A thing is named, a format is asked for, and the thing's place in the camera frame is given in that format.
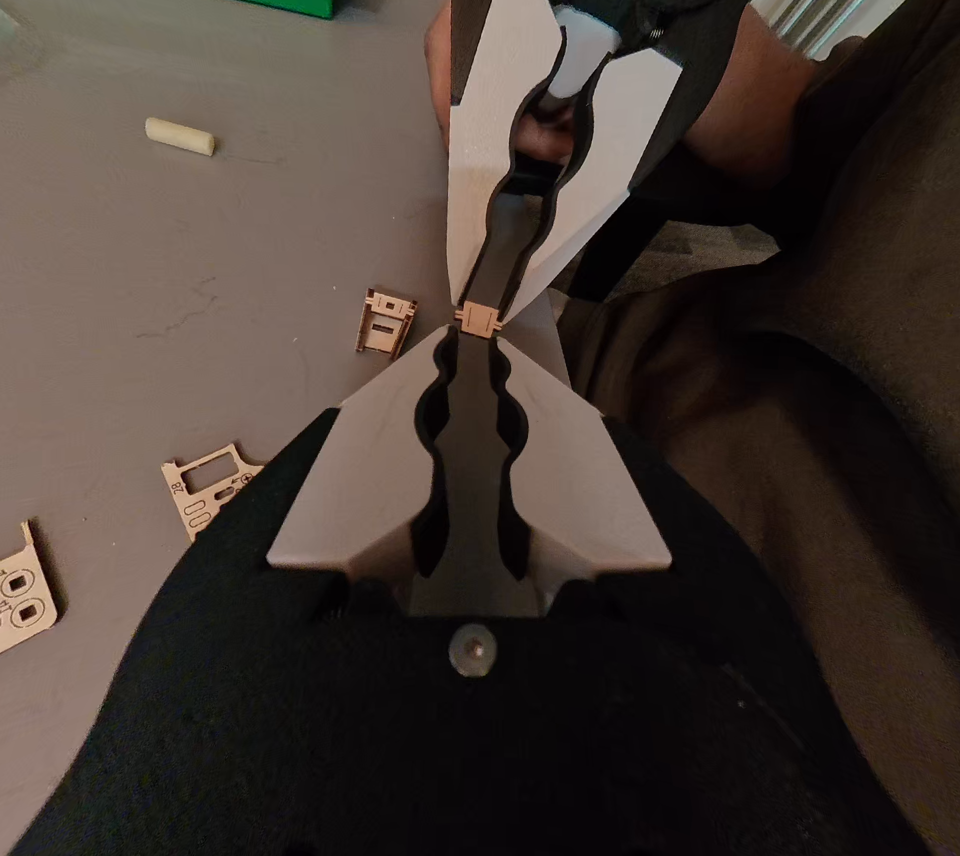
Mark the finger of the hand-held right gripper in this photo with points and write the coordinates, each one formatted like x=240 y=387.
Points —
x=622 y=143
x=487 y=106

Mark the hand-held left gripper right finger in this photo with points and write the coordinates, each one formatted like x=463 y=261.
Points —
x=592 y=496

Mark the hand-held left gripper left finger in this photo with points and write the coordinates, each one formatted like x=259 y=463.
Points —
x=352 y=488

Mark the small square wooden puzzle piece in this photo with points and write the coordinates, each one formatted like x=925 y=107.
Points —
x=478 y=320

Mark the person's right forearm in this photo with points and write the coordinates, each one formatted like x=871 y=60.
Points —
x=757 y=91

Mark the grey desk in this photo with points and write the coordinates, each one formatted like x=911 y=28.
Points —
x=225 y=233

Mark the person's right hand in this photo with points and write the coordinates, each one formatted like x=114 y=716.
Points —
x=436 y=65

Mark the flat wooden plate rectangular cutouts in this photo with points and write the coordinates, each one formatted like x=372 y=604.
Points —
x=206 y=496

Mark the small assembled wooden puzzle part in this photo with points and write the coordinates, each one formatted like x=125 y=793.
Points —
x=386 y=329

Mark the person's brown clothing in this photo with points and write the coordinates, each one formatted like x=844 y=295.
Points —
x=787 y=421

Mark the cream wax stick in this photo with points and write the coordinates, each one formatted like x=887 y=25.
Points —
x=180 y=137

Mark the flat wooden plate round marks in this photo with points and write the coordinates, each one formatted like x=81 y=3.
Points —
x=26 y=593

